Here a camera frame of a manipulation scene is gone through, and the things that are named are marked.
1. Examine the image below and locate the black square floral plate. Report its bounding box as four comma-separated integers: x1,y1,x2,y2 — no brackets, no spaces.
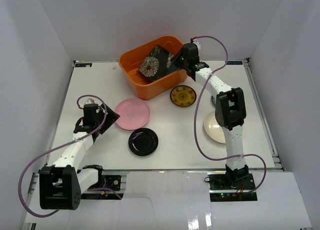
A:
138,45,174,82

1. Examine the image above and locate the pink round plate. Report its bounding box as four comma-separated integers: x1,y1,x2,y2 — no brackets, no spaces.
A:
115,98,151,130

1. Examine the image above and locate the teal square plate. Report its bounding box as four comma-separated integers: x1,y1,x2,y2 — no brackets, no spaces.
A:
167,65,179,74

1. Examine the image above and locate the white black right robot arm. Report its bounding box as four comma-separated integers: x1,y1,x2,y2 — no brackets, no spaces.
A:
171,40,249,190

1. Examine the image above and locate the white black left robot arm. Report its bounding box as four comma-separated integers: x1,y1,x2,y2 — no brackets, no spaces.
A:
39,103,120,210

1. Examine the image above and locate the orange plastic bin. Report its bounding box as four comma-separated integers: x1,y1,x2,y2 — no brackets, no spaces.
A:
118,35,187,100

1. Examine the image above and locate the yellow patterned round plate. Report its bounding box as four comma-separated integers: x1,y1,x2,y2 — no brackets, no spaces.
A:
169,85,197,108

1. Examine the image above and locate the right blue corner label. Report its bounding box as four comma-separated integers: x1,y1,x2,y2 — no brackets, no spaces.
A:
226,60,243,65

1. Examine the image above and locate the blue corner label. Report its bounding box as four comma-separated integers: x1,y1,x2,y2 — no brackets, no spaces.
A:
226,60,243,65
75,63,92,67

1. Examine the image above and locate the black round plate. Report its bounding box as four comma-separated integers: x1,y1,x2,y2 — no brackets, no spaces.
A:
128,128,159,157

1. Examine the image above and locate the blue patterned round plate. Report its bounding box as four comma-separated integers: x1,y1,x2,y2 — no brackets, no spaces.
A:
211,96,216,107

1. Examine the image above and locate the left blue corner label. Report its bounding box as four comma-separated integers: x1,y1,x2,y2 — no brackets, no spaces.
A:
75,63,92,67

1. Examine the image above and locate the cream round plate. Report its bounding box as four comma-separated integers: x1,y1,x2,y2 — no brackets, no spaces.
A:
203,111,226,144

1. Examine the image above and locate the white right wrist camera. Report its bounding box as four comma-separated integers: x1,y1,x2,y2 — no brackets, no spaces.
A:
190,36,201,50

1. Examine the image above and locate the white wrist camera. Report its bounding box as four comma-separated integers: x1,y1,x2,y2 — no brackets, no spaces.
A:
190,36,201,50
78,98,95,109

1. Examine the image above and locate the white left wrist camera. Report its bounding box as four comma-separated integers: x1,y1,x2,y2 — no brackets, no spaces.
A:
78,98,95,109

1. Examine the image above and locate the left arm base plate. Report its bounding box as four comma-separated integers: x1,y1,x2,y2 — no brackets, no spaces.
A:
81,175,124,200

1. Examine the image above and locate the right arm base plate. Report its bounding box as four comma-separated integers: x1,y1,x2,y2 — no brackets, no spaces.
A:
204,174,258,203

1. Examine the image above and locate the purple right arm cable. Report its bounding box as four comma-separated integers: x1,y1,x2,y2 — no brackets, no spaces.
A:
193,35,268,195

